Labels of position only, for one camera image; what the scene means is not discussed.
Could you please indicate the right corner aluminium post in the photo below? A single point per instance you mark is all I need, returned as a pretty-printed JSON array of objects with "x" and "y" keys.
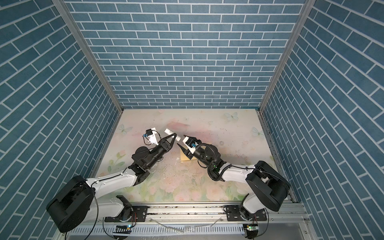
[{"x": 304, "y": 14}]

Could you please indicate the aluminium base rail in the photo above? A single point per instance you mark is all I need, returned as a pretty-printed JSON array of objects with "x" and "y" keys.
[{"x": 180, "y": 213}]

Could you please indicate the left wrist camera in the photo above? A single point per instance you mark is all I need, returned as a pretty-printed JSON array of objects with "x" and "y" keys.
[{"x": 150, "y": 137}]

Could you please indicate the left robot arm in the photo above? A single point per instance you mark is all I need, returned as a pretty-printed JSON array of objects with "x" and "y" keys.
[{"x": 78, "y": 200}]

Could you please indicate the left corner aluminium post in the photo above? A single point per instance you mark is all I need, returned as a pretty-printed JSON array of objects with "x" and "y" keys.
[{"x": 81, "y": 41}]

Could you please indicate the corner aluminium post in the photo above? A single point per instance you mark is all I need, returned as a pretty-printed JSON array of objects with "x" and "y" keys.
[
  {"x": 81, "y": 41},
  {"x": 304, "y": 14}
]

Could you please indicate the white slotted cable duct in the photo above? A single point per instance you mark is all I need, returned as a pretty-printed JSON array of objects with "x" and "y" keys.
[{"x": 155, "y": 230}]

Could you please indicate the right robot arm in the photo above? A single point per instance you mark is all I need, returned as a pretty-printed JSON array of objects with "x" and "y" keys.
[{"x": 269, "y": 188}]

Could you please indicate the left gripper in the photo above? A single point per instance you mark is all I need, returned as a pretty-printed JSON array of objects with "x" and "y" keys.
[{"x": 163, "y": 146}]

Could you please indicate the yellow envelope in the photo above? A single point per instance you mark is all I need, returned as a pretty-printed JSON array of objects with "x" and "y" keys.
[{"x": 184, "y": 158}]

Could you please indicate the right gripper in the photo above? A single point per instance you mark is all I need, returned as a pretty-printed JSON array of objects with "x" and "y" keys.
[{"x": 187, "y": 152}]

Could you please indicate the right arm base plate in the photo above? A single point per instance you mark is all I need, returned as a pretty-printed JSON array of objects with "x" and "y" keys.
[{"x": 235, "y": 213}]

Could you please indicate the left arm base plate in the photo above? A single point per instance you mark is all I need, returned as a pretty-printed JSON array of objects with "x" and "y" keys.
[{"x": 136, "y": 214}]

